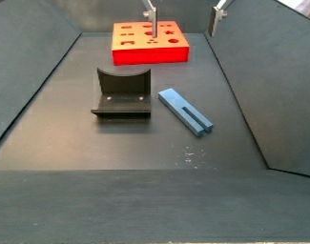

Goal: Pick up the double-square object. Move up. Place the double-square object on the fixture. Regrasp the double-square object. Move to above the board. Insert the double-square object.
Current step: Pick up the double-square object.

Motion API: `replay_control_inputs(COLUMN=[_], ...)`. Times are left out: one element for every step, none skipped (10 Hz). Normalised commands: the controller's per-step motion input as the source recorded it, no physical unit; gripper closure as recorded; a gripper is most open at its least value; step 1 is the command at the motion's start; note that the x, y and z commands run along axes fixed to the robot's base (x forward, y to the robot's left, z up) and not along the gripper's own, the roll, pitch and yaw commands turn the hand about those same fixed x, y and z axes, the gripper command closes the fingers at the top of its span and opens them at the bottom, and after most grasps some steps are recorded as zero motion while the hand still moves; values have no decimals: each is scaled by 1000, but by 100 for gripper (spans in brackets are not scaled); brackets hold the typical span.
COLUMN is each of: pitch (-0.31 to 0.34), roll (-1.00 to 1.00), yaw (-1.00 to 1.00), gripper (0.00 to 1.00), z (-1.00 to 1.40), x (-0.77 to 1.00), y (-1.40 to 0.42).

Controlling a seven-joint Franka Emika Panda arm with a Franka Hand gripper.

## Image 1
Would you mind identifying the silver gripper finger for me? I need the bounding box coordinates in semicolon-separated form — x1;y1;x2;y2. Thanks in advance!
209;0;229;36
142;0;157;38

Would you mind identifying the blue double-square peg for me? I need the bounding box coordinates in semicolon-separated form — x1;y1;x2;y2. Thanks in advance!
158;89;213;137

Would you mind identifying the red shape-sorting board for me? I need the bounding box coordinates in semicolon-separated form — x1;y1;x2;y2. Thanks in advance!
112;21;190;66

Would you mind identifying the black curved holder stand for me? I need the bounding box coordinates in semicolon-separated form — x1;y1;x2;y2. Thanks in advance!
92;70;153;116

